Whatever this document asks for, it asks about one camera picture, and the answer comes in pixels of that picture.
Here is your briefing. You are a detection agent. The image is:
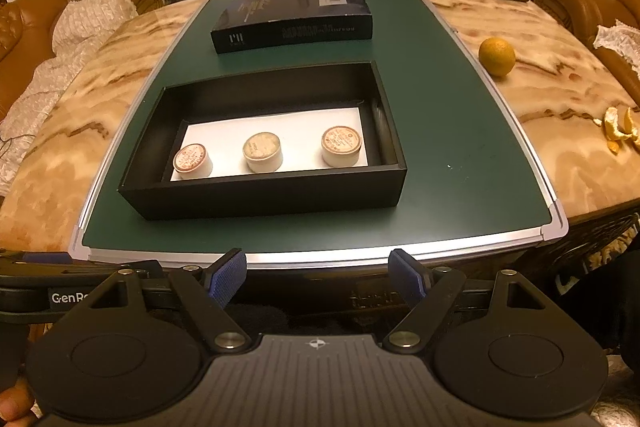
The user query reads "small round jar pale lid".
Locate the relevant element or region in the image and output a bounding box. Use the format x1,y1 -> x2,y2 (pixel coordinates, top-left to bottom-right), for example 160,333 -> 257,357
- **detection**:
242,132 -> 284,174

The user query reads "open black box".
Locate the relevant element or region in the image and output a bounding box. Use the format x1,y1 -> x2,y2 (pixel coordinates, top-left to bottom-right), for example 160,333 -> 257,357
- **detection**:
117,61 -> 408,222

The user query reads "green board with metal frame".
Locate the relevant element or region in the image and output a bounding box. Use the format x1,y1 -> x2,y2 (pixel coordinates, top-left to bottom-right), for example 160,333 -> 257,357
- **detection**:
67,0 -> 571,270

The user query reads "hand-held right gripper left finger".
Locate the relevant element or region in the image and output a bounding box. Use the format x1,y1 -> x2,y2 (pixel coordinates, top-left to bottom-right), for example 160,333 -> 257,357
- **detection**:
90,248 -> 253,355

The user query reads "orange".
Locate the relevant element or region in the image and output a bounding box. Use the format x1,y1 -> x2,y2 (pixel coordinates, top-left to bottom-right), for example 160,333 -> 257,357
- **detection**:
478,37 -> 516,78

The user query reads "white lace sofa cover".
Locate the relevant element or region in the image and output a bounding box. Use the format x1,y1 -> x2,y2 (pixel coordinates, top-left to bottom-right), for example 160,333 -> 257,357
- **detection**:
0,0 -> 138,198

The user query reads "small round jar red label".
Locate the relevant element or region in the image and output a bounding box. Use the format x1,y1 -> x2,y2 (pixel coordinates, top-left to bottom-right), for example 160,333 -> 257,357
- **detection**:
320,127 -> 362,168
172,144 -> 214,180

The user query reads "brown leather sofa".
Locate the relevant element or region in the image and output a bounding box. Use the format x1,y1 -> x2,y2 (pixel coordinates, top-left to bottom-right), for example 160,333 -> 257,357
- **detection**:
0,0 -> 163,108

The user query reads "marble desktop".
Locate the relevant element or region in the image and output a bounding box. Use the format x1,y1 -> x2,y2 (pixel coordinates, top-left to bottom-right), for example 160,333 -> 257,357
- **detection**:
0,0 -> 640,258

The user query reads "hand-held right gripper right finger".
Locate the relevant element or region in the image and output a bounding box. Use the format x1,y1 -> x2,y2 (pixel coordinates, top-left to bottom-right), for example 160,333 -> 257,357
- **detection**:
382,248 -> 548,355

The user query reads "white lace armchair cloth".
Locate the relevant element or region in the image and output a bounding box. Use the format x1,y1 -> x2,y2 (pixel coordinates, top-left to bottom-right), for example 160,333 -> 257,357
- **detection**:
593,19 -> 640,82

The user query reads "orange peel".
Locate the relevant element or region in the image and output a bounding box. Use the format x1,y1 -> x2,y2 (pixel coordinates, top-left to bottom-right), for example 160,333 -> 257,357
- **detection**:
592,106 -> 640,154

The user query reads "person's left hand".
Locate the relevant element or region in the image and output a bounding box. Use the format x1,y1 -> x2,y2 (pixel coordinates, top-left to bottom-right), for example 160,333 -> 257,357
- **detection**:
0,374 -> 43,427

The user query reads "dark printed box lid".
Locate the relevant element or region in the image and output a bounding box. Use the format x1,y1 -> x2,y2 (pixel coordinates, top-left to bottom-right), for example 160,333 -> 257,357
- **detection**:
210,0 -> 373,55

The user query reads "white paper liner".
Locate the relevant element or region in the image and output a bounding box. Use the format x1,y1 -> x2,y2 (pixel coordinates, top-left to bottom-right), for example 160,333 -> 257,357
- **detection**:
170,107 -> 370,182

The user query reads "brown leather armchair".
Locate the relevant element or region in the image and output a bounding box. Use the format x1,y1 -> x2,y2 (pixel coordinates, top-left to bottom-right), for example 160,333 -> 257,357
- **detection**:
537,0 -> 640,98

